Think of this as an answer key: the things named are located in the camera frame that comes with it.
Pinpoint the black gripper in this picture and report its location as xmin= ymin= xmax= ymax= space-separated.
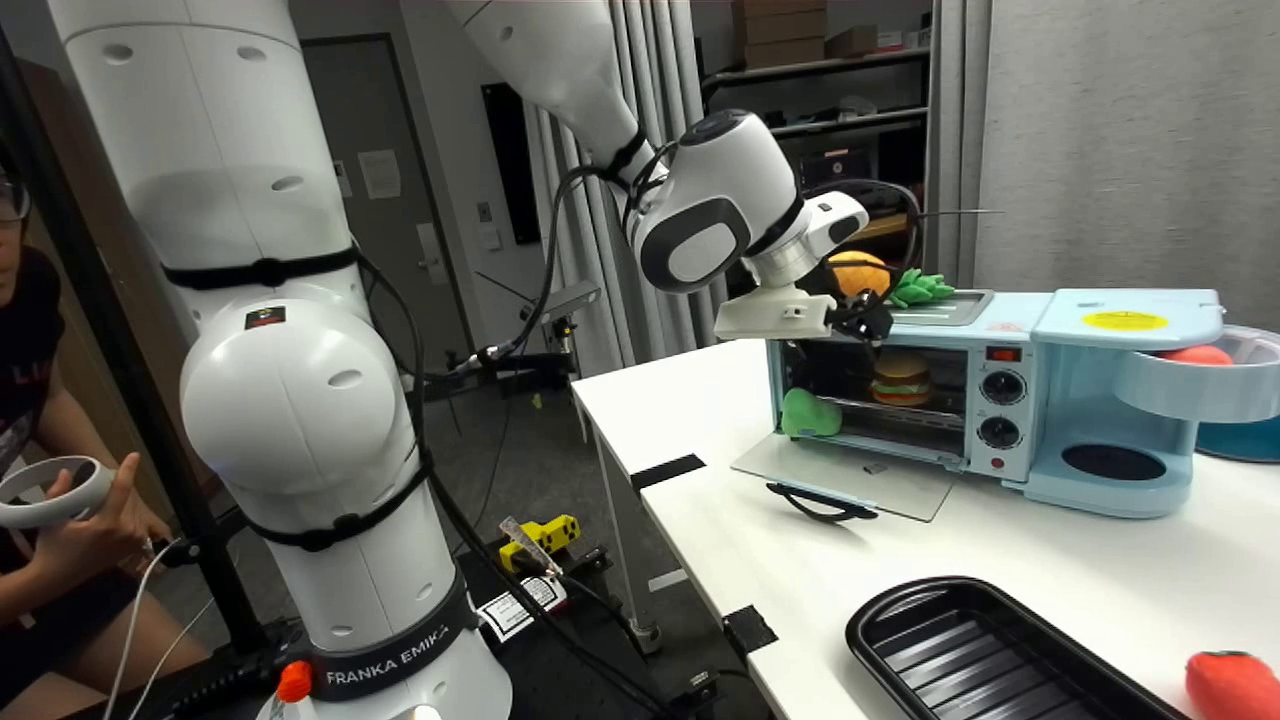
xmin=827 ymin=298 xmax=890 ymax=339

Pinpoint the toy burger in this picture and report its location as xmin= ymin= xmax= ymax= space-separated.
xmin=866 ymin=358 xmax=931 ymax=408

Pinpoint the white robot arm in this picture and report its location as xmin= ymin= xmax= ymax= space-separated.
xmin=49 ymin=0 xmax=866 ymax=720

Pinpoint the green plush toy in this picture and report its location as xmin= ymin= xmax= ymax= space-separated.
xmin=781 ymin=387 xmax=842 ymax=439

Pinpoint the light blue breakfast station oven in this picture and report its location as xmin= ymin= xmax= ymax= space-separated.
xmin=768 ymin=289 xmax=1280 ymax=522

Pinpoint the orange green toy ball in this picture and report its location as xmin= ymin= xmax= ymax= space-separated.
xmin=1184 ymin=652 xmax=1280 ymax=720

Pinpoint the black grill tray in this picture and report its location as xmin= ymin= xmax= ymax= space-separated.
xmin=842 ymin=578 xmax=1187 ymax=720

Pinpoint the yellow clamp tool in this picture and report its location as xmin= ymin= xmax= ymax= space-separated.
xmin=501 ymin=513 xmax=580 ymax=571

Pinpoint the white VR controller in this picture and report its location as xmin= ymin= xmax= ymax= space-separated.
xmin=0 ymin=456 xmax=110 ymax=528

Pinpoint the seated person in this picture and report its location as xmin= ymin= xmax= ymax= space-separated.
xmin=0 ymin=155 xmax=216 ymax=720

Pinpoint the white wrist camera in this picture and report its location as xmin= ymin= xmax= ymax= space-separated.
xmin=712 ymin=289 xmax=834 ymax=339

